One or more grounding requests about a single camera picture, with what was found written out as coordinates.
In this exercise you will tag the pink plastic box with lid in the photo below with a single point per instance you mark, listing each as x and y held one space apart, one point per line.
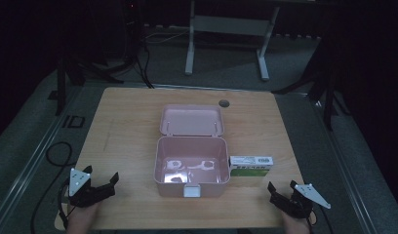
191 152

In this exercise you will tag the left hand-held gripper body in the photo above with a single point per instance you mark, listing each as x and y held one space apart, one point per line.
79 191

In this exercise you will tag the black tripod stand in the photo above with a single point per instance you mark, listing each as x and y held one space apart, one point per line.
70 78
327 91

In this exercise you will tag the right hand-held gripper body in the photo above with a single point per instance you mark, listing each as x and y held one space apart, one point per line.
301 201

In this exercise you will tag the person's left hand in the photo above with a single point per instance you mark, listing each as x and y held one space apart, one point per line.
81 218

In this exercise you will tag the white and green carton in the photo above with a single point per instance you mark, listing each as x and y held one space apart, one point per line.
251 165

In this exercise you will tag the white metal table frame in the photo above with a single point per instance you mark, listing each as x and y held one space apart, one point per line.
231 26

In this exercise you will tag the person's right hand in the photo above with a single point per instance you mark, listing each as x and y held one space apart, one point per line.
296 225

